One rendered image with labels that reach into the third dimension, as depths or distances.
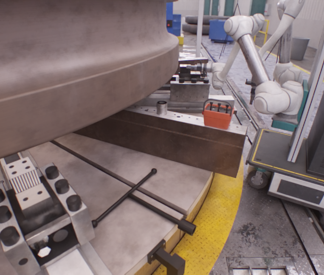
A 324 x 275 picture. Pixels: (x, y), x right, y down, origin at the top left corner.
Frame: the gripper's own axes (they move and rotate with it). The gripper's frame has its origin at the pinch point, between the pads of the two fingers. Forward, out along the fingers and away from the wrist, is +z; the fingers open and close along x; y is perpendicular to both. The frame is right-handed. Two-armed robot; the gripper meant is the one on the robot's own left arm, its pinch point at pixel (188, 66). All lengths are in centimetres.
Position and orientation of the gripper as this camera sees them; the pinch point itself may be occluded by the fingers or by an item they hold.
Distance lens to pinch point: 232.9
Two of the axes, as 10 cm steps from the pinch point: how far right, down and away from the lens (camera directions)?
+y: 0.0, -8.6, -5.1
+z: -9.8, -0.9, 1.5
